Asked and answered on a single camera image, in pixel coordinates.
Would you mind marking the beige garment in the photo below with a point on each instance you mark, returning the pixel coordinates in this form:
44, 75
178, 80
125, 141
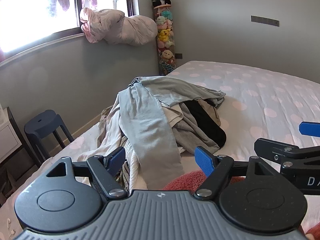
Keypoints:
213, 111

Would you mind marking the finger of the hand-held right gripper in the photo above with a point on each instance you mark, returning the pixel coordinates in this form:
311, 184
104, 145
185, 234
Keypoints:
310, 129
267, 146

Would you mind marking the white bedside cabinet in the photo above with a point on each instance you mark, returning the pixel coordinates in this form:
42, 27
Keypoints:
7, 137

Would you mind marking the window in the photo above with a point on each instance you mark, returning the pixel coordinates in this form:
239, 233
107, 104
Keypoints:
25, 17

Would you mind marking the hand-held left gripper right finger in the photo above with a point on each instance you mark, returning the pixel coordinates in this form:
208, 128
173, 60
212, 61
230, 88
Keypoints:
203, 161

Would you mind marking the light blue long-sleeve shirt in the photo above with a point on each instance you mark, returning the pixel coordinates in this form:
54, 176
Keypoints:
145, 120

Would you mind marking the white garment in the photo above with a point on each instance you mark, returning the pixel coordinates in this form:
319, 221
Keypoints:
110, 130

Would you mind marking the small black wall socket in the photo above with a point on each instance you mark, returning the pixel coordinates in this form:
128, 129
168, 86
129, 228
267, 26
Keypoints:
178, 55

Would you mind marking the clear tube of plush toys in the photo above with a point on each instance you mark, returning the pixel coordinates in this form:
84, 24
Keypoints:
165, 35

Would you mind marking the dark blue plastic stool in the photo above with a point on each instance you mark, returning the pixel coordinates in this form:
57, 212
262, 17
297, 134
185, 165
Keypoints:
42, 122

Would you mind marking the black garment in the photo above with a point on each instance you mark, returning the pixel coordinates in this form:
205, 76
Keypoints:
207, 125

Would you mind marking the grey garment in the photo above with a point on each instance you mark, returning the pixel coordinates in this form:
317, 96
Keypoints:
190, 135

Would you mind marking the grey wall outlet panel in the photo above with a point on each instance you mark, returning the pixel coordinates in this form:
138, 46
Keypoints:
265, 20

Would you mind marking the polka dot bed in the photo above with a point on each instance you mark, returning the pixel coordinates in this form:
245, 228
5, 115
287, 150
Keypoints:
250, 92

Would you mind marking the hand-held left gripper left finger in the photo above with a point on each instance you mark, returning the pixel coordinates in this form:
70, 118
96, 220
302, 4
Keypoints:
117, 158

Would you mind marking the red fluffy cloth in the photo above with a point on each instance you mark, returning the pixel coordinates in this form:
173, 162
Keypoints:
185, 180

